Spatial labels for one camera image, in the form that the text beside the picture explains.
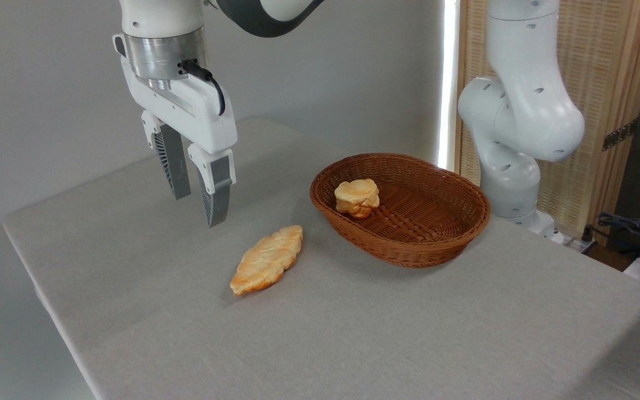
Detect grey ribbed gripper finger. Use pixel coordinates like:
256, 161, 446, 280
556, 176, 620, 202
142, 110, 192, 201
188, 143, 237, 228

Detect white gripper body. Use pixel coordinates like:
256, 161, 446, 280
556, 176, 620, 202
113, 34, 238, 156

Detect long golden bread loaf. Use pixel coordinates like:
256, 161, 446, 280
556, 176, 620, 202
230, 225, 304, 296

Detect small round bread roll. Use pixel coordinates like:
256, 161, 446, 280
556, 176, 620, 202
334, 178, 381, 219

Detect brown oval wicker basket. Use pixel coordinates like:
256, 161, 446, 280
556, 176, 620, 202
309, 153, 491, 268

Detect grey tablecloth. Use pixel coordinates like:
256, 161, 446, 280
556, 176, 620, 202
2, 117, 640, 400

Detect dark metal screen hinge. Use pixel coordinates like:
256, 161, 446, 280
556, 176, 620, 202
602, 118, 639, 152

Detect wooden bamboo folding screen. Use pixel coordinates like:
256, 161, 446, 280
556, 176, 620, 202
454, 0, 640, 245

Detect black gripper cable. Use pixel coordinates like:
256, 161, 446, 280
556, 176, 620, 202
182, 59, 226, 116

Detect bundle of dark cables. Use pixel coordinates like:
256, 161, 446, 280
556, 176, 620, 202
597, 212, 640, 257

